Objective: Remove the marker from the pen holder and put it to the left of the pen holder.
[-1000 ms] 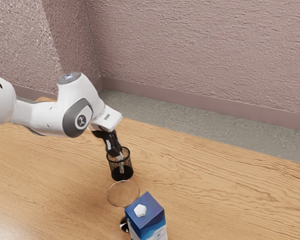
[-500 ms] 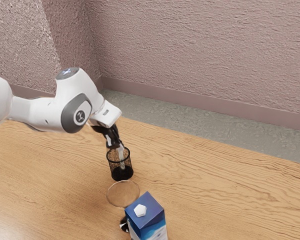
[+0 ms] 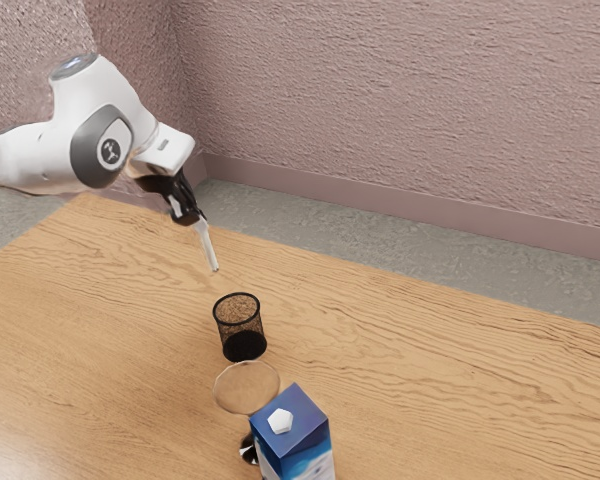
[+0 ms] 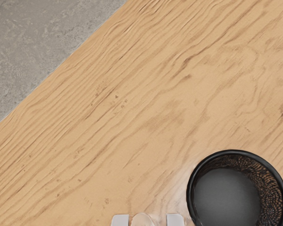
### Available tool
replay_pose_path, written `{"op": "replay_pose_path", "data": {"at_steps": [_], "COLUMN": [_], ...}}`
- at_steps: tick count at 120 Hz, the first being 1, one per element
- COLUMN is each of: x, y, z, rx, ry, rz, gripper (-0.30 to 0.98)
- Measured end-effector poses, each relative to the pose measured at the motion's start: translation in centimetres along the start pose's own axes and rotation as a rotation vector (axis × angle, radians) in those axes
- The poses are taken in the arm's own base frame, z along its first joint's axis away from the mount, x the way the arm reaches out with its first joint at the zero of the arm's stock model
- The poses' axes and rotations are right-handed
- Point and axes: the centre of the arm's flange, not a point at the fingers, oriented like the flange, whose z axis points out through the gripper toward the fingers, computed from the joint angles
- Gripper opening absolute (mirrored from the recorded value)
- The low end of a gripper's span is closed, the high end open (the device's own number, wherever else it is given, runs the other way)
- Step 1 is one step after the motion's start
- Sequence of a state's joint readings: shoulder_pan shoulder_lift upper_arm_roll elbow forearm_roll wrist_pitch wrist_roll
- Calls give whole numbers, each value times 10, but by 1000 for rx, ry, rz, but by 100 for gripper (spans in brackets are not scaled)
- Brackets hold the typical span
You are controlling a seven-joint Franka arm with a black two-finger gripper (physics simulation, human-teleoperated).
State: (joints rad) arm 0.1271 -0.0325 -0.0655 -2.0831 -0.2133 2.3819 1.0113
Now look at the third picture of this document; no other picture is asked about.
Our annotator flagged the blue milk carton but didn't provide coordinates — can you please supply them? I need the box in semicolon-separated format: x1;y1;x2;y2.
248;381;338;480

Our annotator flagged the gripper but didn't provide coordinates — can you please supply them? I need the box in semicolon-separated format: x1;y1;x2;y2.
135;171;208;227

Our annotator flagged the black mesh pen holder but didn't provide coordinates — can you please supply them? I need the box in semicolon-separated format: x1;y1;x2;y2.
211;291;269;364

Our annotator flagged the clear wine glass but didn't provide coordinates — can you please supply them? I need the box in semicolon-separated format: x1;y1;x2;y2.
212;360;282;467

